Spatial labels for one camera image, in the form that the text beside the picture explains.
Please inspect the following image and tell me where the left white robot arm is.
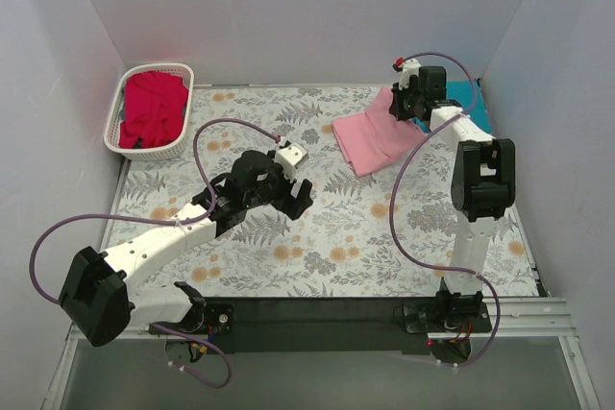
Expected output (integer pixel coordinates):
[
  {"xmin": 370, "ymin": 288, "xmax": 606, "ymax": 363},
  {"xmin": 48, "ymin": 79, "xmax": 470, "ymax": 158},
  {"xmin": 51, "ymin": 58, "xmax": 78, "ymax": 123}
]
[{"xmin": 60, "ymin": 144, "xmax": 313, "ymax": 347}]

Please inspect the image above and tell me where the folded teal t shirt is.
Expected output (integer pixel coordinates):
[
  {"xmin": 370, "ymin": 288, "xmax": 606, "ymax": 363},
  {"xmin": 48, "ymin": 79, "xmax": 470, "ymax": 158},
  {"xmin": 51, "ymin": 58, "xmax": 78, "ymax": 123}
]
[{"xmin": 413, "ymin": 81, "xmax": 492, "ymax": 134}]

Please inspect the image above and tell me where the white plastic basket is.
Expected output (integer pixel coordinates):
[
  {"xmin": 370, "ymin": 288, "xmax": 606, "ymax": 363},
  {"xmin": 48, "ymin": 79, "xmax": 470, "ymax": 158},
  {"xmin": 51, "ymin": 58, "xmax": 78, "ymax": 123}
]
[{"xmin": 104, "ymin": 62, "xmax": 194, "ymax": 161}]

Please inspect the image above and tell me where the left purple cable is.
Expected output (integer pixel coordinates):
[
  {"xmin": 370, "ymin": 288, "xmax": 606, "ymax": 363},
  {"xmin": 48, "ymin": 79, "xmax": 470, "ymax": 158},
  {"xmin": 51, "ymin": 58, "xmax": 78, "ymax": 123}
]
[{"xmin": 29, "ymin": 118, "xmax": 284, "ymax": 389}]

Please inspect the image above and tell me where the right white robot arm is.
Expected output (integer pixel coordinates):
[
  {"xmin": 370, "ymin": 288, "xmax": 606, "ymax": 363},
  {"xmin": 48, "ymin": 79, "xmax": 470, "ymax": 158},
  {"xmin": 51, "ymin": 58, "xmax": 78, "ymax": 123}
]
[{"xmin": 389, "ymin": 59, "xmax": 516, "ymax": 341}]

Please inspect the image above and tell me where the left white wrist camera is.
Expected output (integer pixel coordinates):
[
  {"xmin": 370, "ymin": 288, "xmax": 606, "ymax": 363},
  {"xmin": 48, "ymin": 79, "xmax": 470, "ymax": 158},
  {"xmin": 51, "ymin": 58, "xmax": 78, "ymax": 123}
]
[{"xmin": 274, "ymin": 137, "xmax": 308, "ymax": 181}]

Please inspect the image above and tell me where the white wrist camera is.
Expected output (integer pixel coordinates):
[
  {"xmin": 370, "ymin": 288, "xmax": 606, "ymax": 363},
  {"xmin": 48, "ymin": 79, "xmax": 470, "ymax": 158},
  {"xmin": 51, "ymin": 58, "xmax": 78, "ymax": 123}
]
[
  {"xmin": 274, "ymin": 137, "xmax": 308, "ymax": 181},
  {"xmin": 392, "ymin": 58, "xmax": 421, "ymax": 89}
]

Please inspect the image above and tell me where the red t shirt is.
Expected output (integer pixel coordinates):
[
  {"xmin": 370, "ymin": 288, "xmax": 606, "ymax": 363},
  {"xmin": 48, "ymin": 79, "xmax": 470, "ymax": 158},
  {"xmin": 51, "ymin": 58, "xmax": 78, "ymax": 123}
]
[{"xmin": 118, "ymin": 71, "xmax": 188, "ymax": 149}]

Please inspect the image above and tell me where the aluminium frame rail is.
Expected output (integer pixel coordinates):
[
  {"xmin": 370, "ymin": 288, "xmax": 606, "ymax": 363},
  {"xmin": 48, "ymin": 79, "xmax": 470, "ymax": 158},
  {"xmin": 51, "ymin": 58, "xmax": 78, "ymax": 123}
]
[{"xmin": 68, "ymin": 298, "xmax": 576, "ymax": 347}]

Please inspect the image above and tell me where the pink t shirt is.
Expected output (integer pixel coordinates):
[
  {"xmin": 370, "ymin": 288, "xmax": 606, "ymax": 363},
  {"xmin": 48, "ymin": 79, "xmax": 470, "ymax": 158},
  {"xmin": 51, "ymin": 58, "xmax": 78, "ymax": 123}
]
[{"xmin": 332, "ymin": 88, "xmax": 424, "ymax": 177}]

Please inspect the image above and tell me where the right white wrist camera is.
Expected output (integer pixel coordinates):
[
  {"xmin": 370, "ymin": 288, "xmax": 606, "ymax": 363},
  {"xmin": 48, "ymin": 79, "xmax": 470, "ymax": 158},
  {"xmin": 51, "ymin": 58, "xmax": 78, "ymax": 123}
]
[{"xmin": 392, "ymin": 58, "xmax": 421, "ymax": 89}]

